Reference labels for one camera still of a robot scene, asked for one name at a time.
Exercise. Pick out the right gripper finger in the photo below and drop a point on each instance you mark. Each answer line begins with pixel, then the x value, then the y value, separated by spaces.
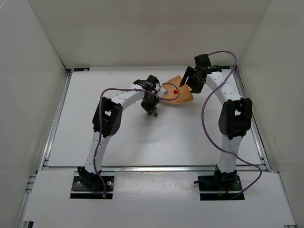
pixel 195 86
pixel 188 73

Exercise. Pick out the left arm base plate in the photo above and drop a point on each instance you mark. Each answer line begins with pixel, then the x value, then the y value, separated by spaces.
pixel 82 190

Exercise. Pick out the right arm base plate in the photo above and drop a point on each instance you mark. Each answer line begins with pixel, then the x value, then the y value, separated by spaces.
pixel 210 191

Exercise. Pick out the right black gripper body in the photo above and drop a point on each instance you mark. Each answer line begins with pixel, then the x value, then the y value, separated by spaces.
pixel 194 80

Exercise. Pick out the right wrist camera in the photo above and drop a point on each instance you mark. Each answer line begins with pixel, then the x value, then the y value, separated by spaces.
pixel 202 61

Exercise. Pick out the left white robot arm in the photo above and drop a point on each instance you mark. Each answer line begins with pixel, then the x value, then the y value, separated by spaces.
pixel 107 121

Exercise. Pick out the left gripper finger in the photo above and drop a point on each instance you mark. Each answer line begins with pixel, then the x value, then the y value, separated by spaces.
pixel 154 103
pixel 147 107

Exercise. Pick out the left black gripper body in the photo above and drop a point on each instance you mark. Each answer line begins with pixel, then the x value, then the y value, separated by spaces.
pixel 149 104

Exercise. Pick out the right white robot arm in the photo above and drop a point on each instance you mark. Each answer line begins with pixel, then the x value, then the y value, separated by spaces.
pixel 234 120

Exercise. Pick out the cherry sprig with leaves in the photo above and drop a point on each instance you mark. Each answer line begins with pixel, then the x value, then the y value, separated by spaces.
pixel 153 112

